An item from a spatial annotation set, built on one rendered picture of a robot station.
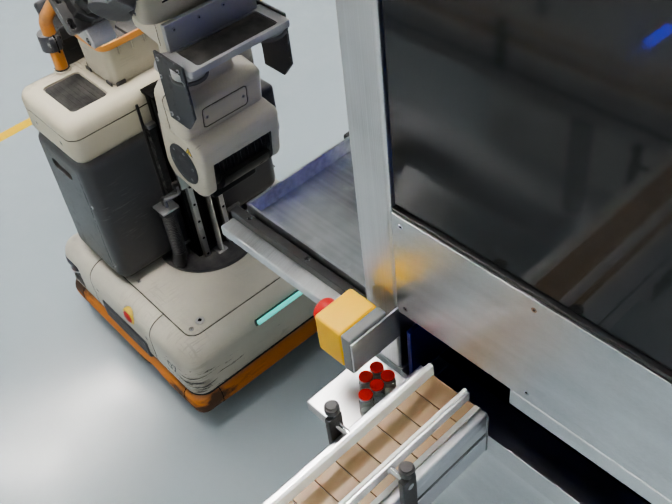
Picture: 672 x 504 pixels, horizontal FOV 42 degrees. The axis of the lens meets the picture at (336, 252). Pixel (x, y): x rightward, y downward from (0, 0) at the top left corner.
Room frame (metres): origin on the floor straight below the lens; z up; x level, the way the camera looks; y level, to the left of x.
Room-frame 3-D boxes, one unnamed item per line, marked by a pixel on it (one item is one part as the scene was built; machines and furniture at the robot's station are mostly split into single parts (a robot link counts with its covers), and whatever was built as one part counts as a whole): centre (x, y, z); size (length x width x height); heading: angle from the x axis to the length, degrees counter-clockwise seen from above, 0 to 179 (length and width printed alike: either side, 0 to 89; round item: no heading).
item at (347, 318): (0.80, -0.01, 1.00); 0.08 x 0.07 x 0.07; 38
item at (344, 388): (0.76, -0.02, 0.87); 0.14 x 0.13 x 0.02; 38
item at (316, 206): (1.13, -0.06, 0.90); 0.34 x 0.26 x 0.04; 38
